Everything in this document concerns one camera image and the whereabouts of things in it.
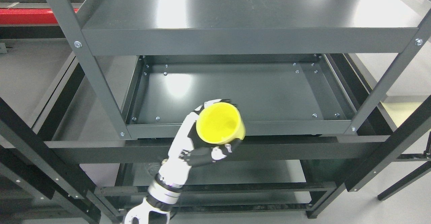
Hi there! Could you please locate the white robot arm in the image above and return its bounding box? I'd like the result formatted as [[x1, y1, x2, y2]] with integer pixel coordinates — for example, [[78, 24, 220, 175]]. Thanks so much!
[[123, 178, 183, 224]]

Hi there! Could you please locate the dark grey metal shelf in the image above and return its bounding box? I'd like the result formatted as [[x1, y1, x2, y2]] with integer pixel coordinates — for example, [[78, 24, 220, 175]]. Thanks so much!
[[0, 0, 431, 224]]

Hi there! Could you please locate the yellow plastic cup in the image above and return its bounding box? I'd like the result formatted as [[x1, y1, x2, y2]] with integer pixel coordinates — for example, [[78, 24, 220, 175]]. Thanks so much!
[[196, 102, 246, 145]]

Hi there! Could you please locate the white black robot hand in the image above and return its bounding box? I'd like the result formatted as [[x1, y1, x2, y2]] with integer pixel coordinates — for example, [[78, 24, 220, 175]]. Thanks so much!
[[155, 99, 243, 185]]

